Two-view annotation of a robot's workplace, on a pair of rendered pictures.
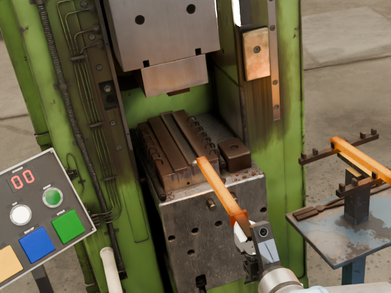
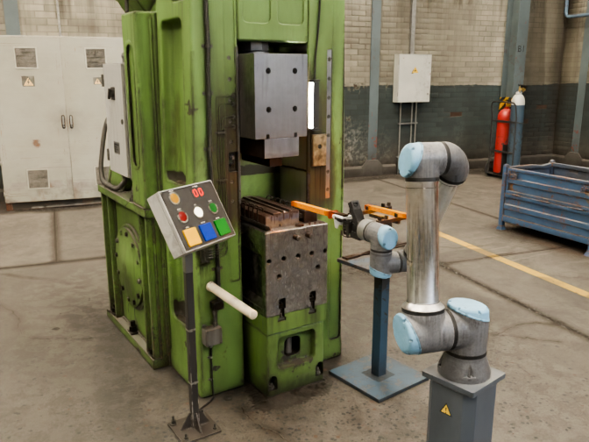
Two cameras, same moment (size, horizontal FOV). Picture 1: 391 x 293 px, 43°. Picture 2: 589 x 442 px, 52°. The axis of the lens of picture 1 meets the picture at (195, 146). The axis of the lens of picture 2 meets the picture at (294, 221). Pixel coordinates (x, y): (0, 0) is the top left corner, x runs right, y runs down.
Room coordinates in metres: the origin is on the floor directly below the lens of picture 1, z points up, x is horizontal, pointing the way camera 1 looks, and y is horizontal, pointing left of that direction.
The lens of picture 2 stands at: (-1.41, 0.98, 1.68)
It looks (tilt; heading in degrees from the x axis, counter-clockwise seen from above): 14 degrees down; 340
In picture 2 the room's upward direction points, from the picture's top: straight up
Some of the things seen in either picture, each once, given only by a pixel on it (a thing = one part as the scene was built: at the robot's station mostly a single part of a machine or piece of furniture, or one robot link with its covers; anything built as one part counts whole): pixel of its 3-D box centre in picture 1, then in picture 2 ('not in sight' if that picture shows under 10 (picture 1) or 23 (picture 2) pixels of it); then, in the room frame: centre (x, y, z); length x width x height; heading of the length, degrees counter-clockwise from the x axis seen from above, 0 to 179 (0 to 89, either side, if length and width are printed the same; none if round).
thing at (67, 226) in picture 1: (68, 226); (221, 226); (1.14, 0.40, 1.01); 0.07 x 0.05 x 0.07; 128
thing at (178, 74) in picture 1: (159, 54); (260, 143); (1.59, 0.07, 1.32); 0.42 x 0.20 x 0.10; 13
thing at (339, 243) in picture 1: (355, 220); (382, 260); (1.33, -0.52, 0.70); 0.40 x 0.30 x 0.02; 108
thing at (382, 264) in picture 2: not in sight; (383, 261); (0.68, -0.17, 0.92); 0.12 x 0.09 x 0.12; 85
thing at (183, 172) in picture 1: (175, 146); (261, 210); (1.59, 0.07, 0.96); 0.42 x 0.20 x 0.09; 13
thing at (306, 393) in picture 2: not in sight; (287, 391); (1.34, 0.02, 0.01); 0.58 x 0.39 x 0.01; 103
